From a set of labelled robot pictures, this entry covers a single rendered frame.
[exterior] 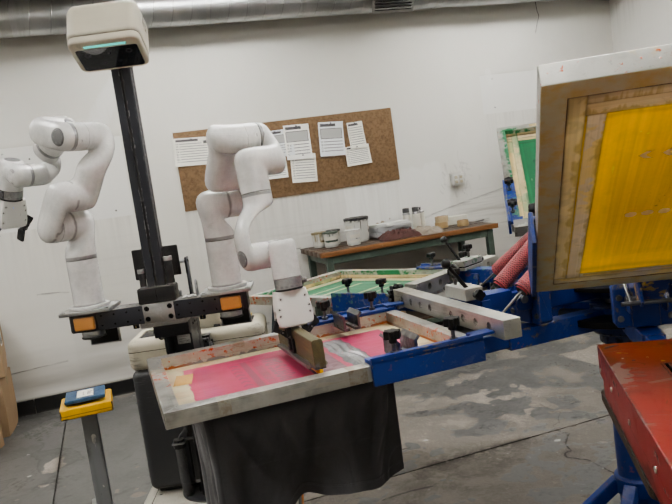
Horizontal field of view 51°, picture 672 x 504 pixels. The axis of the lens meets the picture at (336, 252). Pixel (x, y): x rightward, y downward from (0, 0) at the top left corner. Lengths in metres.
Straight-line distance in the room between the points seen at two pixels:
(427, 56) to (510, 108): 0.92
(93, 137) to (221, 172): 0.39
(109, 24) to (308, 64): 3.88
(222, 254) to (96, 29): 0.75
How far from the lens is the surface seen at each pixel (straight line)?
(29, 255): 5.67
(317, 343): 1.76
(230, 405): 1.63
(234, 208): 2.27
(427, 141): 6.28
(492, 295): 2.12
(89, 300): 2.36
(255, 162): 1.96
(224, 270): 2.26
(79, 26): 2.25
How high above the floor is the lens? 1.45
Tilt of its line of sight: 6 degrees down
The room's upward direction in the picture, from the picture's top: 8 degrees counter-clockwise
